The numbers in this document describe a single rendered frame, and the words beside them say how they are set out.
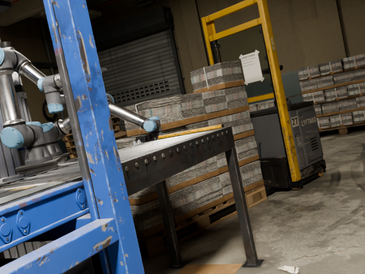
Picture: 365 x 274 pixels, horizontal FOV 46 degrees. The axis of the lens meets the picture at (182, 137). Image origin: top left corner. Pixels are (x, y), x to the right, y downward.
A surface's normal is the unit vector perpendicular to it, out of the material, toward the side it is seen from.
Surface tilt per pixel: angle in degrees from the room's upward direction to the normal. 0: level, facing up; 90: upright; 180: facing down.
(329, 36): 90
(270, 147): 90
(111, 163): 90
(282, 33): 90
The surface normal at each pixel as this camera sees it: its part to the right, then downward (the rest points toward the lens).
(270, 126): -0.69, 0.18
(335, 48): -0.45, 0.14
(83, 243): 0.87, -0.15
